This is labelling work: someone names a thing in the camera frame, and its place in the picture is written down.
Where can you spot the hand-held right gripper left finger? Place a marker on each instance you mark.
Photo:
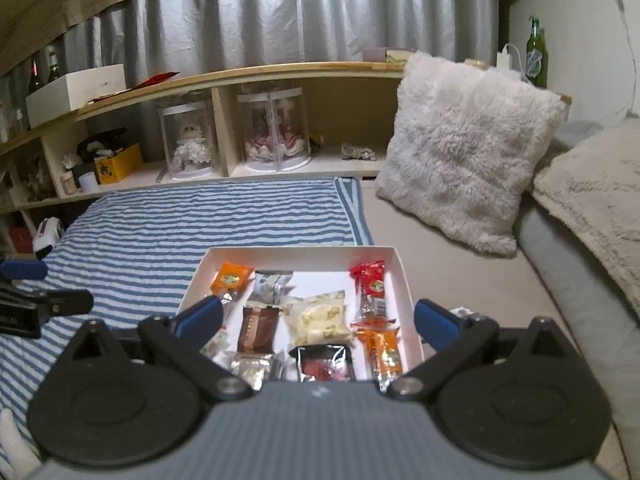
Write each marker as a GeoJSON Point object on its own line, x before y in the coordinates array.
{"type": "Point", "coordinates": [200, 320]}

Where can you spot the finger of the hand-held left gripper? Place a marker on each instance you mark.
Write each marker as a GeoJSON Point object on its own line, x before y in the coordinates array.
{"type": "Point", "coordinates": [55, 302]}
{"type": "Point", "coordinates": [22, 270]}

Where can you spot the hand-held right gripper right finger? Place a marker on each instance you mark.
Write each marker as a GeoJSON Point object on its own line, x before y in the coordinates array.
{"type": "Point", "coordinates": [437, 327]}

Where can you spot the small green-printed pastry packet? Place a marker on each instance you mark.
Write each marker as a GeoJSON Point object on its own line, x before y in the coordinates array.
{"type": "Point", "coordinates": [217, 345]}

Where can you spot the orange biscuit packet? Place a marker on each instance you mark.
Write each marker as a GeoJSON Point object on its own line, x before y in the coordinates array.
{"type": "Point", "coordinates": [231, 277]}
{"type": "Point", "coordinates": [382, 352]}

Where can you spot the brown snack packet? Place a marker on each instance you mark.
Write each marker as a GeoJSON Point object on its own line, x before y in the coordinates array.
{"type": "Point", "coordinates": [257, 330]}

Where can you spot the clear packet of dark squares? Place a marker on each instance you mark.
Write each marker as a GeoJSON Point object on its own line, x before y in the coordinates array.
{"type": "Point", "coordinates": [250, 367]}

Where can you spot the small grey snack packet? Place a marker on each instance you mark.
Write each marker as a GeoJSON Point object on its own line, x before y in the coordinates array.
{"type": "Point", "coordinates": [270, 285]}

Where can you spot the red snack packet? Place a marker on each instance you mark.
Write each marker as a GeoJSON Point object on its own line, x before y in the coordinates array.
{"type": "Point", "coordinates": [370, 285]}

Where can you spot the cream chips bag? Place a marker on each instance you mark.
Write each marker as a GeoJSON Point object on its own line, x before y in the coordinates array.
{"type": "Point", "coordinates": [315, 317]}

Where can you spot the black tray mooncake packet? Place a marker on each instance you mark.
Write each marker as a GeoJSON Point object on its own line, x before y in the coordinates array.
{"type": "Point", "coordinates": [322, 362]}

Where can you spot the white cardboard tray box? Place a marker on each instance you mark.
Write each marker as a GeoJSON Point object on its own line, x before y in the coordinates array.
{"type": "Point", "coordinates": [320, 280]}

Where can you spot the white space heater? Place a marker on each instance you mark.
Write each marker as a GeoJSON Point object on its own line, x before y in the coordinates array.
{"type": "Point", "coordinates": [47, 235]}

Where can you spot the small figurine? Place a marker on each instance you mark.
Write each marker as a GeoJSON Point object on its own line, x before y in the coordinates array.
{"type": "Point", "coordinates": [37, 180]}

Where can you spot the small lidded jar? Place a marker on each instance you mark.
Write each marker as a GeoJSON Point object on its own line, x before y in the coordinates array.
{"type": "Point", "coordinates": [68, 185]}

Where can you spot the white cup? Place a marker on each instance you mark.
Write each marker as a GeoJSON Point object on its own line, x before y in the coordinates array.
{"type": "Point", "coordinates": [88, 183]}

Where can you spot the blue white striped blanket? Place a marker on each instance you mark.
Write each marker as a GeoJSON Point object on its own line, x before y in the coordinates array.
{"type": "Point", "coordinates": [150, 220]}

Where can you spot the yellow cardboard box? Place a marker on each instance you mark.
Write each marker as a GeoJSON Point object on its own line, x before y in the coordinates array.
{"type": "Point", "coordinates": [117, 165]}

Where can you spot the white cloth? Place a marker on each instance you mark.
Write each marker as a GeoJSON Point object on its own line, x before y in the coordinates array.
{"type": "Point", "coordinates": [12, 440]}

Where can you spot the grey padded cushion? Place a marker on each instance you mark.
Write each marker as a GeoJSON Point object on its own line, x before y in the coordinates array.
{"type": "Point", "coordinates": [570, 270]}

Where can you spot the black bag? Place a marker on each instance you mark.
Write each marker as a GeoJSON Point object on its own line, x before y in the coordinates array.
{"type": "Point", "coordinates": [100, 140]}

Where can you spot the white doll in clear case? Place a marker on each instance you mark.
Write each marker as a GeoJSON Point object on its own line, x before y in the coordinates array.
{"type": "Point", "coordinates": [190, 142]}

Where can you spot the white fluffy pillow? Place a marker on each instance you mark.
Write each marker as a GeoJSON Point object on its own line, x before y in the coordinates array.
{"type": "Point", "coordinates": [465, 150]}

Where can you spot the white storage box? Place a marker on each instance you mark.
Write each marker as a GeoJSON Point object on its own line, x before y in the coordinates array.
{"type": "Point", "coordinates": [75, 92]}

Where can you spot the dried twig ornament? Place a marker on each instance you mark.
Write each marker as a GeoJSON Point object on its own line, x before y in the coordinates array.
{"type": "Point", "coordinates": [357, 152]}

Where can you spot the brown glass bottle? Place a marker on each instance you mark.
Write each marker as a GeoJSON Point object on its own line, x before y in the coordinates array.
{"type": "Point", "coordinates": [36, 77]}

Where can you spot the pink doll in clear case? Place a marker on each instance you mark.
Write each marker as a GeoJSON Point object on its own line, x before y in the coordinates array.
{"type": "Point", "coordinates": [272, 135]}

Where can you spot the small green glass bottle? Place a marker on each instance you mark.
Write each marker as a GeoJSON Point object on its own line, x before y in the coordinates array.
{"type": "Point", "coordinates": [53, 67]}

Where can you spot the beige textured cushion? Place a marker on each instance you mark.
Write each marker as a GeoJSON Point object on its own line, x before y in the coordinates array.
{"type": "Point", "coordinates": [600, 190]}

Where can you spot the red paper folder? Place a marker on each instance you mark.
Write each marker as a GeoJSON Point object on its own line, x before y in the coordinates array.
{"type": "Point", "coordinates": [160, 79]}

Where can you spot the wooden shelf unit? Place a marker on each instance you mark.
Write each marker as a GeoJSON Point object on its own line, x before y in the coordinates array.
{"type": "Point", "coordinates": [250, 71]}

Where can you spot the white power adapter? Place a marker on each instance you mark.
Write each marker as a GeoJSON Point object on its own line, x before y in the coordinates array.
{"type": "Point", "coordinates": [507, 62]}

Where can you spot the small pink box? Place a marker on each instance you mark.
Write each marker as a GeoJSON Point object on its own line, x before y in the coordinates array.
{"type": "Point", "coordinates": [372, 54]}

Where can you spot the tall green beer bottle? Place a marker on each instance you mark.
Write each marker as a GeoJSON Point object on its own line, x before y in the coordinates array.
{"type": "Point", "coordinates": [536, 55]}

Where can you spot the grey curtain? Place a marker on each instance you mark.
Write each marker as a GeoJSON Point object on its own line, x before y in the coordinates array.
{"type": "Point", "coordinates": [300, 15]}

